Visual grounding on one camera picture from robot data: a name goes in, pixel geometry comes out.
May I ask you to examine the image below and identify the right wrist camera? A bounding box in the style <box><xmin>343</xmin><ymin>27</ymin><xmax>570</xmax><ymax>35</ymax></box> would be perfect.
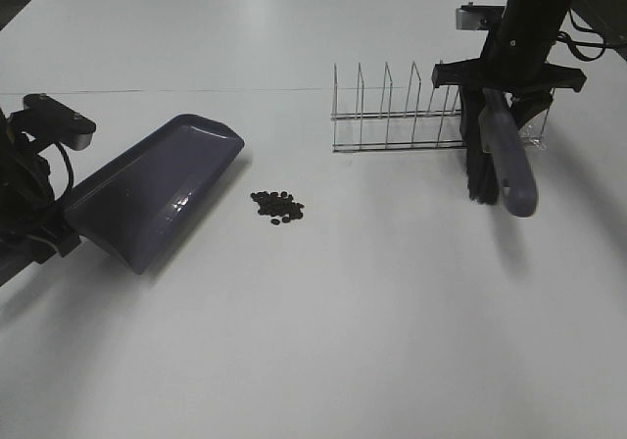
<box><xmin>455</xmin><ymin>3</ymin><xmax>505</xmax><ymax>31</ymax></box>

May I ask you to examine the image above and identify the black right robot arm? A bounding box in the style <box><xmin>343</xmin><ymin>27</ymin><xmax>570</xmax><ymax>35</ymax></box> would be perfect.
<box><xmin>431</xmin><ymin>0</ymin><xmax>587</xmax><ymax>96</ymax></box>

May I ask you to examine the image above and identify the purple plastic dustpan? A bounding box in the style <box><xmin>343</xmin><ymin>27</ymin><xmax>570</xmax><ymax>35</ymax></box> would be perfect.
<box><xmin>65</xmin><ymin>114</ymin><xmax>245</xmax><ymax>274</ymax></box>

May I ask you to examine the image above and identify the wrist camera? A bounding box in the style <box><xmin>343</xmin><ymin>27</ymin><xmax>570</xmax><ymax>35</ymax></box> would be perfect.
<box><xmin>23</xmin><ymin>93</ymin><xmax>96</xmax><ymax>151</ymax></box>
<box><xmin>455</xmin><ymin>3</ymin><xmax>505</xmax><ymax>31</ymax></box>

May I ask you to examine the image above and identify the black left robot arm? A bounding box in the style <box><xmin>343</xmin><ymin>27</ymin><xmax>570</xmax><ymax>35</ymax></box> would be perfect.
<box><xmin>1</xmin><ymin>109</ymin><xmax>81</xmax><ymax>284</ymax></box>

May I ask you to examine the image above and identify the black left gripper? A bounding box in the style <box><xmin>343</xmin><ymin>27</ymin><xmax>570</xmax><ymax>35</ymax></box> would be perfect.
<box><xmin>1</xmin><ymin>217</ymin><xmax>81</xmax><ymax>285</ymax></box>

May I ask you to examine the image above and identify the chrome wire dish rack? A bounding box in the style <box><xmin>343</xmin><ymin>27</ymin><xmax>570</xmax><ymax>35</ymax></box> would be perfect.
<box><xmin>330</xmin><ymin>60</ymin><xmax>550</xmax><ymax>154</ymax></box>

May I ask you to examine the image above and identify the pile of coffee beans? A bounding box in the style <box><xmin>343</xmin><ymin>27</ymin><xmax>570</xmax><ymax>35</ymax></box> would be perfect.
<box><xmin>250</xmin><ymin>191</ymin><xmax>305</xmax><ymax>225</ymax></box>

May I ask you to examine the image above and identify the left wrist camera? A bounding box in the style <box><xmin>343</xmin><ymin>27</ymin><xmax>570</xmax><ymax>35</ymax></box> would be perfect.
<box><xmin>23</xmin><ymin>93</ymin><xmax>96</xmax><ymax>151</ymax></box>

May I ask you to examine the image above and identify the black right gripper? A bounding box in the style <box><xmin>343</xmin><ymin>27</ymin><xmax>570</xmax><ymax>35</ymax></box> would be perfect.
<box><xmin>431</xmin><ymin>60</ymin><xmax>587</xmax><ymax>96</ymax></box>

